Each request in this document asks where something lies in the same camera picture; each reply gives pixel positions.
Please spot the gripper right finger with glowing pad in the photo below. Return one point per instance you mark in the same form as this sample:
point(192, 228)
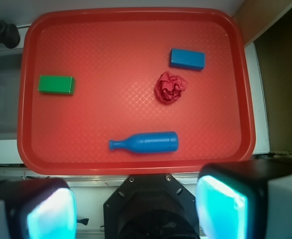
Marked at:
point(246, 200)

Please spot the blue plastic toy bottle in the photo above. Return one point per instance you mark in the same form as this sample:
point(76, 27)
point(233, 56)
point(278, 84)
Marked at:
point(151, 142)

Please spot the red plastic tray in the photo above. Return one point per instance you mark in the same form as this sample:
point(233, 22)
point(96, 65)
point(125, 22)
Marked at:
point(116, 56)

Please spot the blue rectangular block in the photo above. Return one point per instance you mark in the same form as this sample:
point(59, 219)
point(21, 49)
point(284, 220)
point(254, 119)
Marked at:
point(186, 59)

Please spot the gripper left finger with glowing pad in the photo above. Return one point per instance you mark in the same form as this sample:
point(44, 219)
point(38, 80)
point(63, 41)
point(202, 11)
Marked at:
point(37, 209)

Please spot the green rectangular block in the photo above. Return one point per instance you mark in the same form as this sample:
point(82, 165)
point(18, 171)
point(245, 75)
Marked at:
point(56, 84)

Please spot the crumpled red paper ball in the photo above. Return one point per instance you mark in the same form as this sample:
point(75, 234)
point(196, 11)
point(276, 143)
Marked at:
point(169, 87)

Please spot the black clamp knob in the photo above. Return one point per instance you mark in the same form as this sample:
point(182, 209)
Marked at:
point(9, 35)

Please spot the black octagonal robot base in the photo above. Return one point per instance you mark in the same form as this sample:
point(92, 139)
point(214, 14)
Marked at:
point(154, 206)

